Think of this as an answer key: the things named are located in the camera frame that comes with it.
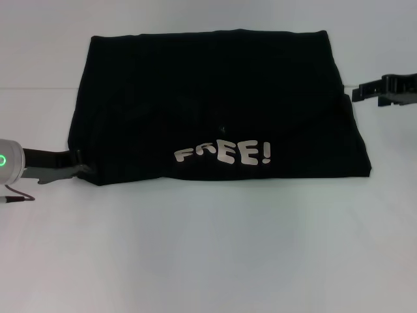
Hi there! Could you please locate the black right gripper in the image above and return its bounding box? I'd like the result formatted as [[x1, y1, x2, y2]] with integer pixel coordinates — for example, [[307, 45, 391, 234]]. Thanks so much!
[[350, 73, 417, 108]]

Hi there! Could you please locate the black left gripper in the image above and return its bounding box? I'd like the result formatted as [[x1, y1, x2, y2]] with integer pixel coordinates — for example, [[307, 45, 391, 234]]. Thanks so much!
[[21, 148, 93, 186]]

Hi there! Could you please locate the black shirt with FREE print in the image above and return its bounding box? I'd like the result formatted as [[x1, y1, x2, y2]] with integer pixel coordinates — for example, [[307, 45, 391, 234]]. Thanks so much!
[[66, 29, 372, 187]]

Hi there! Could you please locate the left arm cable with plug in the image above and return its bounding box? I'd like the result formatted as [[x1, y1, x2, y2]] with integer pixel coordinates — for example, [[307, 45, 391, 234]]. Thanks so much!
[[0, 185, 36, 203]]

